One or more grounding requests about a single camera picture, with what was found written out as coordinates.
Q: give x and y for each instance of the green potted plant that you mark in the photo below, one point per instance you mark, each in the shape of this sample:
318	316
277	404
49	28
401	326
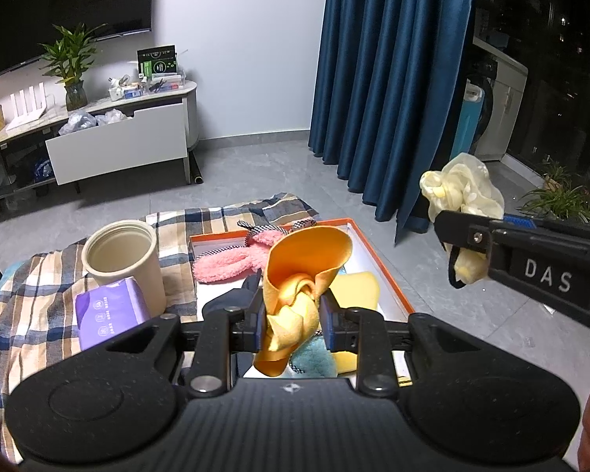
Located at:
560	196

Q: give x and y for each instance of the white washing machine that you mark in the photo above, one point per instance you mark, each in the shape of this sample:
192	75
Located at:
504	103

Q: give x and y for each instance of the plaid blanket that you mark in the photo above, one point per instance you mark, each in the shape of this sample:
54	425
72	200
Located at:
34	305

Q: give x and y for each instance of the crumpled plastic bags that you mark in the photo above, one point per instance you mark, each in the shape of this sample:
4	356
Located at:
83	122

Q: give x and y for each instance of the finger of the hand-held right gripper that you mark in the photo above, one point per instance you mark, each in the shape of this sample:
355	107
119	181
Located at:
520	222
464	236

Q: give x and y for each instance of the black rolled mat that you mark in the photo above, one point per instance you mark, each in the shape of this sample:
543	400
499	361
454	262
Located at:
195	167

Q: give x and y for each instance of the pale yellow scrunchie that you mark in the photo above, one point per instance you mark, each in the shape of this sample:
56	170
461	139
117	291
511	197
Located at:
464	189

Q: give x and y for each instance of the black wall television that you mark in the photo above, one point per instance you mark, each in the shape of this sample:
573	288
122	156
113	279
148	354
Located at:
54	5

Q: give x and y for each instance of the blue curtain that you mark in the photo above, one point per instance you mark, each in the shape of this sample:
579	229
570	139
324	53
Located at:
388	83

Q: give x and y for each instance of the white open drawer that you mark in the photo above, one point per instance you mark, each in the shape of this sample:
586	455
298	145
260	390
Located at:
118	142

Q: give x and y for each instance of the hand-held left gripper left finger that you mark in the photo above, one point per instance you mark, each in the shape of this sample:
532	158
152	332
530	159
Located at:
248	334

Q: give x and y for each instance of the beige cylindrical container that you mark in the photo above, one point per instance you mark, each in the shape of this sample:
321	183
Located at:
128	275

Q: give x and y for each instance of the teal fluffy cloth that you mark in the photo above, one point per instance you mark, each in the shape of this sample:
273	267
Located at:
317	361

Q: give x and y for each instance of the white router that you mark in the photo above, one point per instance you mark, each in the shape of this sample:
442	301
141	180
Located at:
27	113

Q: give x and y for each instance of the green and black box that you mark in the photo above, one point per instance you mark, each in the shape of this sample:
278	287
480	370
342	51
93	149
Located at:
157	61

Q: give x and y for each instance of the white television cabinet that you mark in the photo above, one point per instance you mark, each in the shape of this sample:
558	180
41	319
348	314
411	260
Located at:
10	157

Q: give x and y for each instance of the orange box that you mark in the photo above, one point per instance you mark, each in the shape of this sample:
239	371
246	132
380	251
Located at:
373	265

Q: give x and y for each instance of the clear box of small items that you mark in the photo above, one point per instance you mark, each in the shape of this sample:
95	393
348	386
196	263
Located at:
147	88

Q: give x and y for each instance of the yellow sponge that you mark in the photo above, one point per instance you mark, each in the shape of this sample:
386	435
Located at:
356	290

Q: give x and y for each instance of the pink plush headband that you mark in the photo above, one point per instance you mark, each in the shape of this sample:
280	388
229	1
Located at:
231	260

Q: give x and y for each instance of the blue appliance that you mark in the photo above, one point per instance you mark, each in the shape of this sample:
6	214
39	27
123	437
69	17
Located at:
469	118

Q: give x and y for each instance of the green plant in dark vase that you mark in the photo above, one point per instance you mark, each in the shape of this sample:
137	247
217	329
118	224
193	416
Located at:
73	59

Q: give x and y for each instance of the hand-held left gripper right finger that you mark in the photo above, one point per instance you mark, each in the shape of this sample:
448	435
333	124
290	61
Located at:
327	327

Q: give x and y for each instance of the orange cloth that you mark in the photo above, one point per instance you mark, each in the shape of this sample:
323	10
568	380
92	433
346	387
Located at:
305	260

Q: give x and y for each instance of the purple tissue pack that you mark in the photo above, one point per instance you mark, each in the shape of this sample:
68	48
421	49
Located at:
110	312

